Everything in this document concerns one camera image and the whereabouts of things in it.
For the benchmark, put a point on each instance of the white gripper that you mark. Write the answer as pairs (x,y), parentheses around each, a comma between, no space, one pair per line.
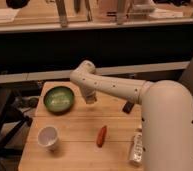
(90,96)

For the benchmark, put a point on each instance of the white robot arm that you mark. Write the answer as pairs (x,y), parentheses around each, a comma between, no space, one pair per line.
(166,115)

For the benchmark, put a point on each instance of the green ceramic bowl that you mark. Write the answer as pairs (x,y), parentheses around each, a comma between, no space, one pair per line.
(59,99)

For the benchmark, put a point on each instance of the small black block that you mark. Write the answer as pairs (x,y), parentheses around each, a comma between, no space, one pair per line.
(128,107)

